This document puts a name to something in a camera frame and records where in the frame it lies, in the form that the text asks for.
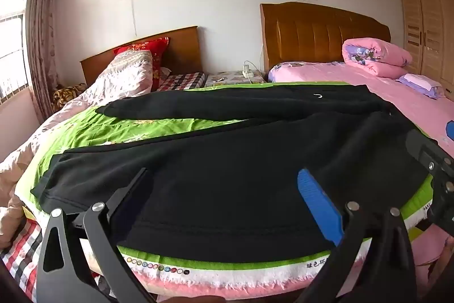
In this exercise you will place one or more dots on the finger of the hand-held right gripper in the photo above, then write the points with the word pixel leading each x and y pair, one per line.
pixel 443 207
pixel 425 150

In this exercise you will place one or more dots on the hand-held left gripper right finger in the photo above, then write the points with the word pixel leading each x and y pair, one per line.
pixel 319 203

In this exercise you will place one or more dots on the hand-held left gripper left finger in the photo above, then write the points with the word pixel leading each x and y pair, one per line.
pixel 132 192

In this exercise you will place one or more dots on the black pants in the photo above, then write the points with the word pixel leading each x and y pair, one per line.
pixel 230 164

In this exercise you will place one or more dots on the pink bed sheet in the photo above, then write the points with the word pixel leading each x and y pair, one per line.
pixel 408 104

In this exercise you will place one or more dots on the purple pillow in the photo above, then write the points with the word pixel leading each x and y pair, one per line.
pixel 422 84

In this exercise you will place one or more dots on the green printed cloth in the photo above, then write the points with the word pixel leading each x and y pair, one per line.
pixel 159 127

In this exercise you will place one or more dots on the folded pink quilt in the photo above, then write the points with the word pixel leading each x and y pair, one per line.
pixel 383 58

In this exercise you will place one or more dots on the pink floral quilt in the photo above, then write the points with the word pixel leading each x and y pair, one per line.
pixel 71 104

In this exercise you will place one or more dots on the brown yellow blanket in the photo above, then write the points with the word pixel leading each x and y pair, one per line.
pixel 69 95

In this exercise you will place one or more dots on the light wooden wardrobe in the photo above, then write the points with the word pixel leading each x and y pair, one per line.
pixel 425 29

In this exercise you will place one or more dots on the pink fringed blanket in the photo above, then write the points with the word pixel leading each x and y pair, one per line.
pixel 212 287

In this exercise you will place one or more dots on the red pillow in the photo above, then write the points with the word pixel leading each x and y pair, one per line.
pixel 156 47

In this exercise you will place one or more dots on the floral covered nightstand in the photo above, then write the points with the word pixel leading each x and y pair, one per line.
pixel 227 78

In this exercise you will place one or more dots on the white power strip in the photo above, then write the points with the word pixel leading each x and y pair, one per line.
pixel 247 71

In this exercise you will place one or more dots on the plain wooden headboard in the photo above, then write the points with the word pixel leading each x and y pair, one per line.
pixel 181 44

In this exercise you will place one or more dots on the ribbed wooden headboard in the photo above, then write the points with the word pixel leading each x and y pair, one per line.
pixel 308 33

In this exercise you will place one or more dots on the pink curtain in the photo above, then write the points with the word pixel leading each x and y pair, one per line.
pixel 42 40

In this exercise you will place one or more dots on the barred window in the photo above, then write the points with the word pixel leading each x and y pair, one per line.
pixel 12 40

